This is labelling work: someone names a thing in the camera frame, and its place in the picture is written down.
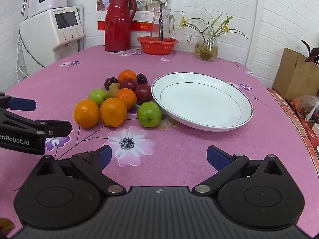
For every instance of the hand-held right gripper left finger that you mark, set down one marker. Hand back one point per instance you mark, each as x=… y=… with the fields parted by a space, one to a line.
x=106 y=154

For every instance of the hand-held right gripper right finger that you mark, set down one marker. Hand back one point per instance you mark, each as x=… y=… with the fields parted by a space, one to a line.
x=216 y=156

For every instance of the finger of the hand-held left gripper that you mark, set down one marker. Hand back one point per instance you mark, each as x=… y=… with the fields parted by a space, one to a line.
x=59 y=128
x=22 y=104

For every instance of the large orange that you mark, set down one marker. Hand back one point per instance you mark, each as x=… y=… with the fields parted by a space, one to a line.
x=86 y=113
x=113 y=112

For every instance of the white plate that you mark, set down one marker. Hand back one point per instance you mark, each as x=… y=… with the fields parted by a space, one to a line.
x=199 y=102

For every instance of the small tangerine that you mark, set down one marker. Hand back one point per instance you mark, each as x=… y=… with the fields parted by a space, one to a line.
x=127 y=98
x=127 y=76

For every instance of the small yellow-green fruit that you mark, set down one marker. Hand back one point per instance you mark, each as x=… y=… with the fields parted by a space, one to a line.
x=114 y=89

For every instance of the small dark plum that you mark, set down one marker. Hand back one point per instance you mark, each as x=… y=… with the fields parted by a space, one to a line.
x=111 y=82
x=142 y=79

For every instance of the pink floral tablecloth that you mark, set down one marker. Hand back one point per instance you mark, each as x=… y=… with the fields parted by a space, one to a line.
x=174 y=149

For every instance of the white water dispenser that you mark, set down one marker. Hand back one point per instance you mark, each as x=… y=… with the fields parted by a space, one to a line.
x=44 y=42

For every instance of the red checked cloth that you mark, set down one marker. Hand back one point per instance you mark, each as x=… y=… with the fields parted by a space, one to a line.
x=281 y=102

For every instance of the clear plastic bag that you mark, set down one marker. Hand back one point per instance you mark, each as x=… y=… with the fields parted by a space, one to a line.
x=305 y=104

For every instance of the glass vase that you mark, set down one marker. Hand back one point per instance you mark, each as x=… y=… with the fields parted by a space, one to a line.
x=206 y=51

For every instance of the cardboard box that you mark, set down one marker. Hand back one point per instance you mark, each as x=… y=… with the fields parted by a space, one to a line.
x=291 y=77

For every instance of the red thermos jug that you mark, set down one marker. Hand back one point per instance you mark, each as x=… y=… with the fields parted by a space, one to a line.
x=117 y=29

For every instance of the red plastic basket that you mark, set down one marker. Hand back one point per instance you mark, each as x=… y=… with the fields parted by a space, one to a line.
x=157 y=47

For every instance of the dark stirring rod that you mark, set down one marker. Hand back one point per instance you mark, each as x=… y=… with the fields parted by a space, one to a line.
x=161 y=29

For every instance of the yellow orchid plant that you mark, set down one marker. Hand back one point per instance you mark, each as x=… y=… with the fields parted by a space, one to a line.
x=183 y=22

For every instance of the purple leaf plant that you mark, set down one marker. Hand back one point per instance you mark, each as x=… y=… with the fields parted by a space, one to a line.
x=314 y=54

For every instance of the glass pitcher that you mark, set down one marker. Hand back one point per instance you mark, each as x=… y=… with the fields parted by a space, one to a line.
x=167 y=22

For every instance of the white wall pipe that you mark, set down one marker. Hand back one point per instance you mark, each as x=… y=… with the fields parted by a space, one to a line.
x=256 y=17

